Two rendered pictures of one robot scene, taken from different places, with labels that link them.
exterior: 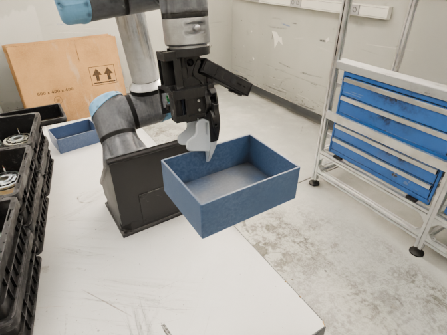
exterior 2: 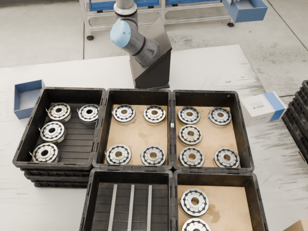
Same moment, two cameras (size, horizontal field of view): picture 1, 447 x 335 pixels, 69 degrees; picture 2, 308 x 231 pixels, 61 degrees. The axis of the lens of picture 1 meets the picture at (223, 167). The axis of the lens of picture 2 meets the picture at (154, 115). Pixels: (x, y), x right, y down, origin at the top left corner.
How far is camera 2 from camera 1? 1.43 m
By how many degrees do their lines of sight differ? 52
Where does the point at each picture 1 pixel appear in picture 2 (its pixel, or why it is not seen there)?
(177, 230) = (173, 68)
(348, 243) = not seen: hidden behind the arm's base
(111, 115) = (136, 33)
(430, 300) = (185, 42)
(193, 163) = (233, 7)
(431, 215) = (162, 8)
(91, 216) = not seen: hidden behind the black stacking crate
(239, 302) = (222, 60)
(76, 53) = not seen: outside the picture
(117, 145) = (151, 44)
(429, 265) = (170, 32)
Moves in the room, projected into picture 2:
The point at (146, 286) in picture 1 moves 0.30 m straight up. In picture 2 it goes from (204, 84) to (214, 41)
